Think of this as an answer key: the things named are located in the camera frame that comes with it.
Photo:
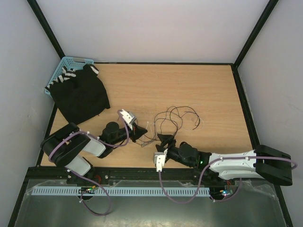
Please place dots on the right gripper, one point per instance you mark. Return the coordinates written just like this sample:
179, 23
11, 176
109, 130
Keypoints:
165, 138

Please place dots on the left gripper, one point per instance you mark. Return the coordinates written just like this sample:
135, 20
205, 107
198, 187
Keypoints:
137, 132

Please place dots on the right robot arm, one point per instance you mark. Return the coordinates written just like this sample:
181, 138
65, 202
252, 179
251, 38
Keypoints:
263, 162

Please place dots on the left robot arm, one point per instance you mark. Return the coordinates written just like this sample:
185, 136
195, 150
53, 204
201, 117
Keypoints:
64, 146

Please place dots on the right circuit board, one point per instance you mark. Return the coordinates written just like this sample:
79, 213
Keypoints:
226, 192

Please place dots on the circuit board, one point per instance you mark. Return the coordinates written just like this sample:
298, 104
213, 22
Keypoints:
87, 190
226, 192

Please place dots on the left circuit board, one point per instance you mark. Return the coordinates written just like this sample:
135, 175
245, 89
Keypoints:
87, 190

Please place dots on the black white striped cloth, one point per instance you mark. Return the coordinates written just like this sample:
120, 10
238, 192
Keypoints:
88, 70

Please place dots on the light blue plastic basket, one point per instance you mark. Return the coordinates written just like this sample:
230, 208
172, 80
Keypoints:
69, 64

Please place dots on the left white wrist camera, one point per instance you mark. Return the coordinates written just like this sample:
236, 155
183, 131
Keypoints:
128, 117

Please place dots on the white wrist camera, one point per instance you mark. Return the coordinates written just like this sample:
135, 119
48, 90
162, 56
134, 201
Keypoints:
159, 159
128, 117

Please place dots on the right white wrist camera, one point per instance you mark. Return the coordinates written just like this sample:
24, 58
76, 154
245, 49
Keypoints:
159, 159

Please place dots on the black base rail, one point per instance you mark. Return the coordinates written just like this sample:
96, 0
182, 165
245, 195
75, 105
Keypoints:
105, 175

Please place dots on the light blue slotted cable duct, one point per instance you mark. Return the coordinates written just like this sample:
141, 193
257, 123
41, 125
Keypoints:
121, 191

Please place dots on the left black frame post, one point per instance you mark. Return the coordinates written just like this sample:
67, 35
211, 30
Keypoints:
46, 27

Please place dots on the black frame post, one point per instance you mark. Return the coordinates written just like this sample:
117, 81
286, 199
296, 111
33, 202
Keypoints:
46, 27
255, 31

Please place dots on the right black frame post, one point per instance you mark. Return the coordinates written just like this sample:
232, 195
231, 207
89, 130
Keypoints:
255, 31

